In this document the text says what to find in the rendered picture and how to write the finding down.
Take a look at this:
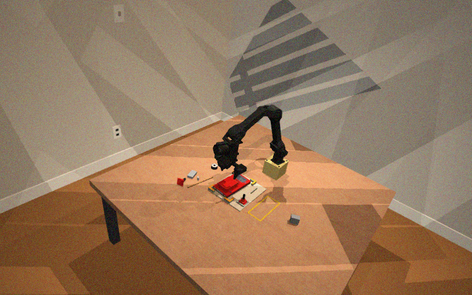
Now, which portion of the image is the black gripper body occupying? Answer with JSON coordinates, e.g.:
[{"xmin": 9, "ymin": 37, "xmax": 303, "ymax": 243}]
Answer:
[{"xmin": 214, "ymin": 153, "xmax": 247, "ymax": 175}]

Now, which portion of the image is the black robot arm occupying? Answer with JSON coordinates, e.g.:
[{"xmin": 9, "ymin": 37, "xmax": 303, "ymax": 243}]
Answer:
[{"xmin": 213, "ymin": 105, "xmax": 288, "ymax": 170}]

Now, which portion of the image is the white rectangular block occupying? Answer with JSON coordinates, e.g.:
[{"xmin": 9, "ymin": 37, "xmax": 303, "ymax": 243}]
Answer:
[{"xmin": 187, "ymin": 170, "xmax": 197, "ymax": 179}]

